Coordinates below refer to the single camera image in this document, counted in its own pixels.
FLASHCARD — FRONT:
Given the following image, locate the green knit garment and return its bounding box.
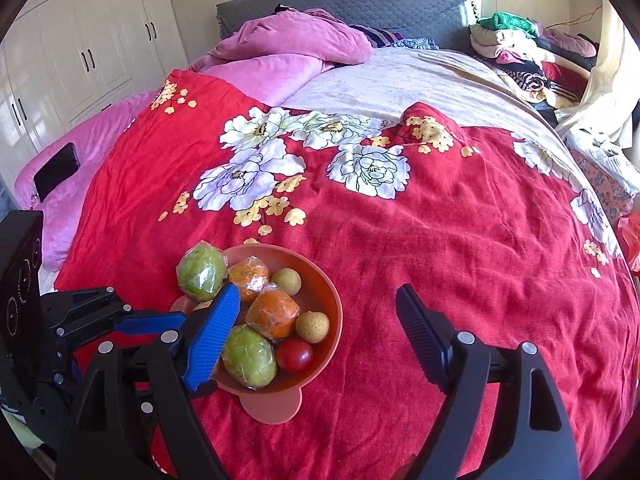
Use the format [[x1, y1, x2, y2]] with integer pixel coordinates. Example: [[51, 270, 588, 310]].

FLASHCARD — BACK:
[[480, 11, 536, 33]]

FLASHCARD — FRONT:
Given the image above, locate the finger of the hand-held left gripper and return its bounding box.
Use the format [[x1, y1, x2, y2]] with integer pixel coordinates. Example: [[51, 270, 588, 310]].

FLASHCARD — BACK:
[[42, 287, 189, 342], [122, 352, 166, 461]]

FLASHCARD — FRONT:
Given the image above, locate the pink pillow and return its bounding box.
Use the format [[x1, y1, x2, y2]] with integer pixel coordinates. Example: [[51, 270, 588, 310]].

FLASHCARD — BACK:
[[209, 8, 375, 66]]

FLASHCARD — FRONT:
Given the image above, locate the white wardrobe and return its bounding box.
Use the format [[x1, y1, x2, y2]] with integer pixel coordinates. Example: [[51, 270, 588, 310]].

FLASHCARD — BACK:
[[0, 0, 188, 181]]

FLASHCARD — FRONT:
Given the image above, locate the longan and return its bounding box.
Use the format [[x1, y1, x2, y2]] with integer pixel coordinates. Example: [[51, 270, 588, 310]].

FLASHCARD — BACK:
[[271, 267, 302, 297], [295, 311, 331, 345]]

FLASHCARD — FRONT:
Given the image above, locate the pink quilt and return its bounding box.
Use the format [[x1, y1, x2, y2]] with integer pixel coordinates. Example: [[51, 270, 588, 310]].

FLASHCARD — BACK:
[[14, 52, 335, 268]]

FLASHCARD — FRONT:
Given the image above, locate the pile of folded clothes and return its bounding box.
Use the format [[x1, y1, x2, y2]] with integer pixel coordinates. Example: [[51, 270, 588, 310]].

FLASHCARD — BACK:
[[469, 11, 598, 108]]

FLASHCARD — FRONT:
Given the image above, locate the cream curtain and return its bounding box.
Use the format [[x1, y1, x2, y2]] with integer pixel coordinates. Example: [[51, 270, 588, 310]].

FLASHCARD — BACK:
[[555, 5, 640, 161]]

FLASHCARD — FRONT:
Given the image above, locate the beige blanket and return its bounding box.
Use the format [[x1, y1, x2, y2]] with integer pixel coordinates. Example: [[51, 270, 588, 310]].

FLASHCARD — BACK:
[[285, 47, 581, 161]]

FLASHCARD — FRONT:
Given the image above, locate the pink plastic bowl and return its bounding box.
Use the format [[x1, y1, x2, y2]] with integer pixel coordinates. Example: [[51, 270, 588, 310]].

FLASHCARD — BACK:
[[169, 243, 344, 426]]

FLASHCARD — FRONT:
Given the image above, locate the plastic-wrapped green fruit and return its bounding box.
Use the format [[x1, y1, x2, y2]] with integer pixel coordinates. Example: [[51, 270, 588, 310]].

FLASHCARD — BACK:
[[176, 244, 228, 302], [221, 324, 277, 390]]

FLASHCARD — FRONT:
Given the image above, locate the red floral blanket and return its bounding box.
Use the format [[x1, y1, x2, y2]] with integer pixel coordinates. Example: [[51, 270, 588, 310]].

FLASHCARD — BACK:
[[52, 70, 633, 480]]

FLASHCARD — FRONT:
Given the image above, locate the grey padded headboard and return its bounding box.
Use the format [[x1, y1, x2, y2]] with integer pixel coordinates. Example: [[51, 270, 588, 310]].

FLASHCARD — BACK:
[[216, 0, 483, 51]]

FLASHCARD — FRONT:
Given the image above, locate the black phone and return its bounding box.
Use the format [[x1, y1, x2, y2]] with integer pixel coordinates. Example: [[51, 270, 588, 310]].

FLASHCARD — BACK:
[[34, 142, 81, 202]]

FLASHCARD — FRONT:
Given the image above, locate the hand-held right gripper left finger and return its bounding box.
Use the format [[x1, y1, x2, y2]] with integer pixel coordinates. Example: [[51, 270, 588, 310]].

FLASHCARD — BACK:
[[55, 282, 242, 480]]

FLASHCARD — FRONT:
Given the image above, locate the striped purple pillow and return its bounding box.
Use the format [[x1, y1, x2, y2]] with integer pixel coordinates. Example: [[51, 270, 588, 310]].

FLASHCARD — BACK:
[[348, 24, 403, 48]]

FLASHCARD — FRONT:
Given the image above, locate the red plastic bag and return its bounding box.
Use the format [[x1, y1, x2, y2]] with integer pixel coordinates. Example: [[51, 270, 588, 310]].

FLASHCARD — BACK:
[[617, 212, 640, 261]]

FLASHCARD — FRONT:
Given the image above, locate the plastic-wrapped orange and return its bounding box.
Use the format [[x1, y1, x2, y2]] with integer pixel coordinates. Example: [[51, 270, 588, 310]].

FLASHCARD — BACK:
[[227, 256, 271, 303], [246, 284, 301, 342]]

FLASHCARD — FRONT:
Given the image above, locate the red tomato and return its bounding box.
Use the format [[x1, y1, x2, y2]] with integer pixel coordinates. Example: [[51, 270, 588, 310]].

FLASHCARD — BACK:
[[276, 338, 314, 373]]

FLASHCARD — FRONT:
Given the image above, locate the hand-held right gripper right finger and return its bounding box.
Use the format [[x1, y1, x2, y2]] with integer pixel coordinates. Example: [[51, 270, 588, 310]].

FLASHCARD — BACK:
[[395, 284, 581, 480]]

